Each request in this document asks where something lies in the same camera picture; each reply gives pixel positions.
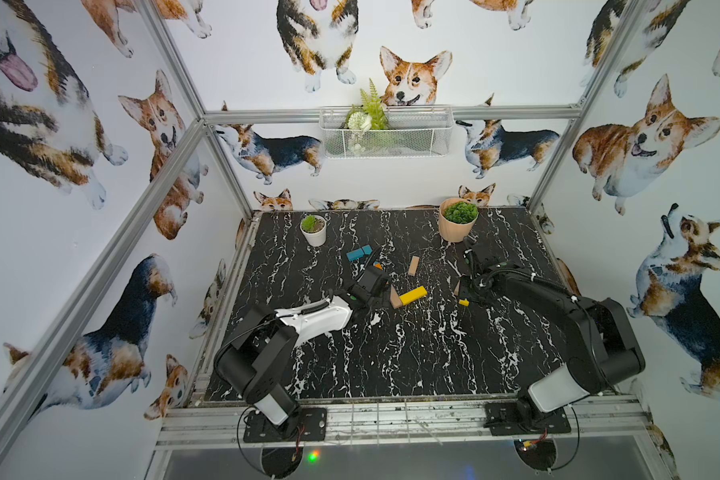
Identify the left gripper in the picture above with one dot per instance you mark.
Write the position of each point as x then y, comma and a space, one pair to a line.
372, 282

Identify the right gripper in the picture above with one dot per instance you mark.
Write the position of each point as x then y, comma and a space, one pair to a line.
464, 292

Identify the natural wood block front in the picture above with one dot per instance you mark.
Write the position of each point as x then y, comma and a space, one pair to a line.
395, 299

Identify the natural wood block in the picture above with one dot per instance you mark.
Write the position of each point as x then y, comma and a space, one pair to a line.
395, 299
413, 266

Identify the teal short block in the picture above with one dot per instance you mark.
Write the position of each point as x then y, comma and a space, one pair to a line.
355, 255

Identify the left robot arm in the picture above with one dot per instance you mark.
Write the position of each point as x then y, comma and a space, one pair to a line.
254, 359

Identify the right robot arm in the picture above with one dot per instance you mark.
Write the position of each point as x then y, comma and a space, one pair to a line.
600, 348

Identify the beige plant pot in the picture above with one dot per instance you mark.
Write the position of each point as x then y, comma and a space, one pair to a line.
451, 232

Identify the green succulent plant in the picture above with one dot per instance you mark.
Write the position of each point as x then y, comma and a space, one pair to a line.
461, 213

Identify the small white plant pot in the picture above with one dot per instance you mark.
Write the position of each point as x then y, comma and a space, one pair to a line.
319, 238

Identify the small green plant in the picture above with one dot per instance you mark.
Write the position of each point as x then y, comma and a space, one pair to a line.
311, 224

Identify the fern and white flower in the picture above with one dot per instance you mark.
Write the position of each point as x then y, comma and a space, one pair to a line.
369, 116

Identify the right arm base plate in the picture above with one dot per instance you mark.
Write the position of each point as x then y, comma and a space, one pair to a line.
520, 417

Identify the white wire basket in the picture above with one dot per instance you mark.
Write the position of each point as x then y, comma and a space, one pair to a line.
409, 132

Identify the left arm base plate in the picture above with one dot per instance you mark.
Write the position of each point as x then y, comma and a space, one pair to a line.
309, 424

